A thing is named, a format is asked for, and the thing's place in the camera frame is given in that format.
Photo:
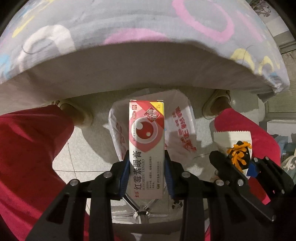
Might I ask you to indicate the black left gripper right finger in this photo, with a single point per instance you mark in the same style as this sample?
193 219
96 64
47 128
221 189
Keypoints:
229 217

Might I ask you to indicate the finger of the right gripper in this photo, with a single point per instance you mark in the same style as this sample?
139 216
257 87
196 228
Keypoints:
273 180

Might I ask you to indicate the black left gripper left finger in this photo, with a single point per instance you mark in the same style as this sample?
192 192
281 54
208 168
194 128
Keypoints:
64 219

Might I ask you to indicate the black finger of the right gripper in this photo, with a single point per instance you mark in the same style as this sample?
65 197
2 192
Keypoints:
238 183

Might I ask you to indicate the white orange snack packet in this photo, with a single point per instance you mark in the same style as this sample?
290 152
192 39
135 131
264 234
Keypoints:
237 147

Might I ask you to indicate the red white ointment box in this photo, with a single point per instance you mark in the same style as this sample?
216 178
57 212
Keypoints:
146 136

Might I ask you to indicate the white plastic trash bag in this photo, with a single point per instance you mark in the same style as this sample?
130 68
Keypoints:
180 133

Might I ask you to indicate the chrome chair base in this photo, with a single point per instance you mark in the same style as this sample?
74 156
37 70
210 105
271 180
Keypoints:
142 214

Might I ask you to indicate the red trouser right leg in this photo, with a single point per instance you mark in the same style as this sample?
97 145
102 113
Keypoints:
232 127

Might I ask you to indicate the red trouser leg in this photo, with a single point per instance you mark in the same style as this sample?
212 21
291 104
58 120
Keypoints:
30 141
232 127

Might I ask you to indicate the right beige slipper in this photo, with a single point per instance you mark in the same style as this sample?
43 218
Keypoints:
217 102

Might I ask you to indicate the beige slipper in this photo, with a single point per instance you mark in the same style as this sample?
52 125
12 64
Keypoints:
80 117
217 102

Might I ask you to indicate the red trouser left leg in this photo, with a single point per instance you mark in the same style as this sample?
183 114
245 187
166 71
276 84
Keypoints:
30 141

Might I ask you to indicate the left beige slipper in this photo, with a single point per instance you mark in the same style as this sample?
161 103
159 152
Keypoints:
80 117

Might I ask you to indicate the grey circle-patterned bed sheet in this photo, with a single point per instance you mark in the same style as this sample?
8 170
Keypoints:
42 30

